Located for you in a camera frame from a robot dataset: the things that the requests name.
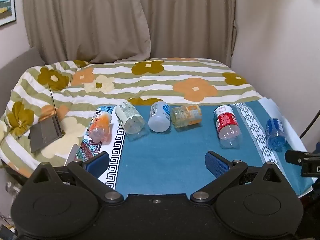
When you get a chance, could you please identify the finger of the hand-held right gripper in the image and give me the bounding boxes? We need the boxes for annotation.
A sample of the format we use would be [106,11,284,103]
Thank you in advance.
[285,150,308,167]

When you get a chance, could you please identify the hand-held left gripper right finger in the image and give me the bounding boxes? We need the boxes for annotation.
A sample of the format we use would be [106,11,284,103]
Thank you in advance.
[190,151,284,203]

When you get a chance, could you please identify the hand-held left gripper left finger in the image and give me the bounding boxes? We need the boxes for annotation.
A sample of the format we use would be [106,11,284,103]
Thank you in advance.
[30,152,124,204]

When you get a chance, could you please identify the blue clear cup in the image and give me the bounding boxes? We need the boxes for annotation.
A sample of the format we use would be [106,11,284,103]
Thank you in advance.
[265,118,287,151]

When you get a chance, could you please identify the red label clear cup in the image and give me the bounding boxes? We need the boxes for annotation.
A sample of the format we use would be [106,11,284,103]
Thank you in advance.
[214,105,242,149]

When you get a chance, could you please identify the white green label clear cup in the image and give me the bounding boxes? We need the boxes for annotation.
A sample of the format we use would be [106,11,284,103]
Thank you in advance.
[115,102,147,141]

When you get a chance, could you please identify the yellow orange label clear cup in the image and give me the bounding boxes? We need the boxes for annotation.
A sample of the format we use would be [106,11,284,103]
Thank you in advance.
[171,104,202,128]

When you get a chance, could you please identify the white blue label cup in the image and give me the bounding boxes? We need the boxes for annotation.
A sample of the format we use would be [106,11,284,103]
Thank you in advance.
[148,101,172,132]

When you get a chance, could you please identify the colourful patterned cloth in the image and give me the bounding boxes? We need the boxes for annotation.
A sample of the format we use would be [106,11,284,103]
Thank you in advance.
[75,105,125,189]

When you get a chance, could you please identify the silver flat device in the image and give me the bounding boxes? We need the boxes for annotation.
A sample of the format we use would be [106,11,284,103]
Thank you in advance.
[64,144,80,167]

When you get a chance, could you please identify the teal table mat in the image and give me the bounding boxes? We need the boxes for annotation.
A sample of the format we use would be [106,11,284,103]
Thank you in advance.
[114,101,310,197]

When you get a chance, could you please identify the grey laptop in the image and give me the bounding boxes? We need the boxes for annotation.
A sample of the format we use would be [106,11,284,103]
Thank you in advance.
[28,86,64,153]

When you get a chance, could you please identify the clear plastic item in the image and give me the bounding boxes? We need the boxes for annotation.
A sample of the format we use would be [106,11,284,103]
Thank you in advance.
[5,181,23,196]

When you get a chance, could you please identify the floral striped blanket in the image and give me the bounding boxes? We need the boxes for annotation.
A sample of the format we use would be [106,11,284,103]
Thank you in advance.
[0,57,264,178]

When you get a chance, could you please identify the grey sofa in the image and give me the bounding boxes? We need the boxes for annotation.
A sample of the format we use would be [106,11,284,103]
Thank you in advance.
[0,46,47,120]

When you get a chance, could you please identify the beige curtain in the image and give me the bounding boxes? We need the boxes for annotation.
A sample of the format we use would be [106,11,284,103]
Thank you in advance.
[136,0,237,65]
[22,0,152,64]

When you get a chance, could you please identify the black cable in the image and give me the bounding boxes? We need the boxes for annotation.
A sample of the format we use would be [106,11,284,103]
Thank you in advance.
[299,109,320,139]

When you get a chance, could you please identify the framed wall picture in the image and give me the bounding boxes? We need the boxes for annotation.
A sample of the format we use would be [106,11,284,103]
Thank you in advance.
[0,0,17,27]

